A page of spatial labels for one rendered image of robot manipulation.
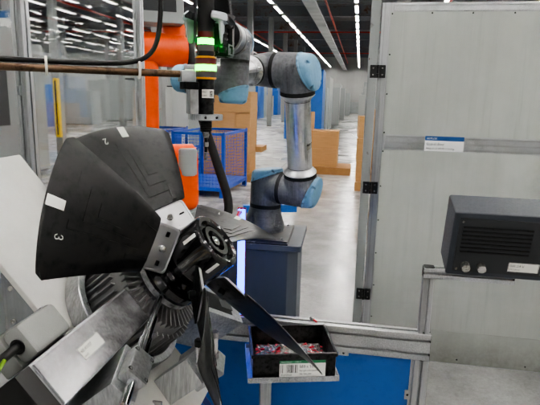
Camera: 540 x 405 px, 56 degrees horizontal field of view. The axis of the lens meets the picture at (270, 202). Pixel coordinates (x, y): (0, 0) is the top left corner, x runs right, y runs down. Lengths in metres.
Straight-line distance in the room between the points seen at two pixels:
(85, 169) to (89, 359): 0.29
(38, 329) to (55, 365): 0.08
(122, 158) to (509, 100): 2.21
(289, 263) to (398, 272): 1.29
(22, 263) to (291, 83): 0.97
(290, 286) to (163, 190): 0.86
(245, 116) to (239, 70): 7.80
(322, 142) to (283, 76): 8.70
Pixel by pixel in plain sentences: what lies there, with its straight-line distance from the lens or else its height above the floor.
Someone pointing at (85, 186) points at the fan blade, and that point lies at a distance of 0.84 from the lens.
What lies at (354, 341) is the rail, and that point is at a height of 0.82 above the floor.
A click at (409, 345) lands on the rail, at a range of 1.54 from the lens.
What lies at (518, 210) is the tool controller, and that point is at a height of 1.24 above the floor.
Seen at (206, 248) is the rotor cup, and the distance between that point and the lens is 0.96.
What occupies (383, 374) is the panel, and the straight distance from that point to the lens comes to 1.60.
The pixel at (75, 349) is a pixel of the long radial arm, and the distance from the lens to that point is 0.84.
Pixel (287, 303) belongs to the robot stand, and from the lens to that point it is 1.84.
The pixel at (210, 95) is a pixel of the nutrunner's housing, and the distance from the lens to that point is 1.06.
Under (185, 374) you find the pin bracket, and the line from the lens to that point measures 1.08.
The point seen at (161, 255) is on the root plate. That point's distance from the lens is 0.97.
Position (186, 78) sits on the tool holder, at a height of 1.54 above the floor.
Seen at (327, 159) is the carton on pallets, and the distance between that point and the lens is 10.34.
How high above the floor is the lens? 1.50
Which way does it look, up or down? 12 degrees down
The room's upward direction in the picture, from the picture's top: 1 degrees clockwise
